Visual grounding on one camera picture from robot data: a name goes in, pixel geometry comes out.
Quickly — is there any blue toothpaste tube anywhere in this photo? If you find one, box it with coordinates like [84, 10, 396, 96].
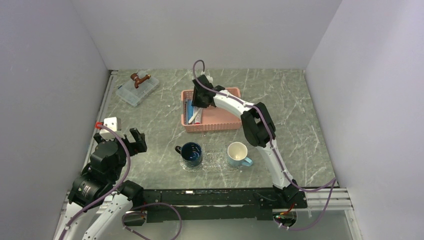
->
[185, 99, 194, 125]

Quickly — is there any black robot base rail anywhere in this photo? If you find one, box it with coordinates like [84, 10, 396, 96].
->
[124, 186, 311, 226]

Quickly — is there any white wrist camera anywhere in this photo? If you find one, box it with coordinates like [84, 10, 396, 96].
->
[95, 117, 124, 141]
[198, 74, 214, 89]

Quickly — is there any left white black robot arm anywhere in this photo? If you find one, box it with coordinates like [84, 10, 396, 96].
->
[55, 126, 148, 240]

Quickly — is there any white toothbrush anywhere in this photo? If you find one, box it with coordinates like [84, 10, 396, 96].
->
[188, 107, 203, 125]

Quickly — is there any dark blue mug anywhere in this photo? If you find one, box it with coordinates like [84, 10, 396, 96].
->
[174, 142, 203, 168]

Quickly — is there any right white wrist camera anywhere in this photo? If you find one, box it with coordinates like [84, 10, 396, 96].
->
[198, 74, 214, 89]

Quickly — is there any clear plastic organizer box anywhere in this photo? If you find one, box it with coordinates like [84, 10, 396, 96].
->
[116, 70, 160, 107]

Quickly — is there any white and blue mug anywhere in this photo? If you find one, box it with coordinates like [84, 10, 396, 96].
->
[227, 142, 253, 167]

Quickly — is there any clear textured oval tray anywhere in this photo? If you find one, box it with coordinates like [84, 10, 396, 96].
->
[179, 148, 242, 173]

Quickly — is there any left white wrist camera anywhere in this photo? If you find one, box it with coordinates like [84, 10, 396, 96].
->
[95, 117, 124, 141]

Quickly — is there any white red toothpaste tube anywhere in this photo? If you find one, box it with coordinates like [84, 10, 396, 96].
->
[192, 108, 203, 125]

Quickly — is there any pink plastic basket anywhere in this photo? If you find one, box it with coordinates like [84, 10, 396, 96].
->
[180, 89, 242, 133]

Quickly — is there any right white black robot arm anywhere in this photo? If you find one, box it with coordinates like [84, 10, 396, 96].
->
[192, 74, 307, 208]

